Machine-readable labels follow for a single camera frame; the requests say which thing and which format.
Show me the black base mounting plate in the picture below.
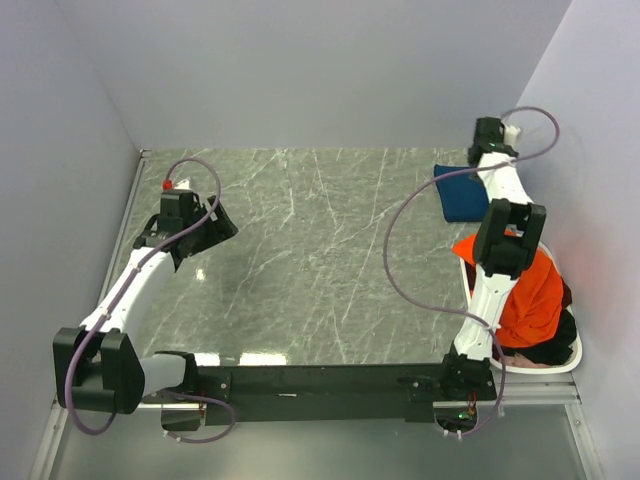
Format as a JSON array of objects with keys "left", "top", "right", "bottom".
[{"left": 139, "top": 362, "right": 499, "bottom": 434}]

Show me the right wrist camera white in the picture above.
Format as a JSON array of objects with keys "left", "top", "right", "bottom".
[{"left": 503, "top": 123, "right": 522, "bottom": 148}]

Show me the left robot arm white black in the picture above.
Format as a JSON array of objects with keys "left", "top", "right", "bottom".
[{"left": 53, "top": 189, "right": 238, "bottom": 414}]

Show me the white laundry basket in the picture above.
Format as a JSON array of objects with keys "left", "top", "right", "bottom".
[{"left": 459, "top": 242, "right": 585, "bottom": 376}]

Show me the pink garment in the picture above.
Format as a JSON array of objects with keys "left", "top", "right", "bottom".
[{"left": 505, "top": 353, "right": 551, "bottom": 369}]

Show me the orange t shirt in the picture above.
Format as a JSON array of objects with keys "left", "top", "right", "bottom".
[{"left": 452, "top": 233, "right": 566, "bottom": 351}]

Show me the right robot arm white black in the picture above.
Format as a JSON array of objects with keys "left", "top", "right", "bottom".
[{"left": 438, "top": 117, "right": 546, "bottom": 401}]

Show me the blue t shirt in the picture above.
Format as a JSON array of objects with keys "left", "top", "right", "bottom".
[{"left": 433, "top": 164, "right": 489, "bottom": 223}]

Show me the aluminium frame rail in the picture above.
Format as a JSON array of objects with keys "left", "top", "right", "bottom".
[{"left": 28, "top": 149, "right": 151, "bottom": 480}]

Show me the black t shirt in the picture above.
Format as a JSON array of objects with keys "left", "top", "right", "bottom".
[{"left": 518, "top": 282, "right": 578, "bottom": 366}]

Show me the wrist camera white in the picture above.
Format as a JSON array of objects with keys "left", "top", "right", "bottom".
[
  {"left": 503, "top": 123, "right": 522, "bottom": 148},
  {"left": 162, "top": 178, "right": 195, "bottom": 195}
]

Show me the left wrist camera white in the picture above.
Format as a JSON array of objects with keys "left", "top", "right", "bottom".
[{"left": 162, "top": 178, "right": 195, "bottom": 195}]

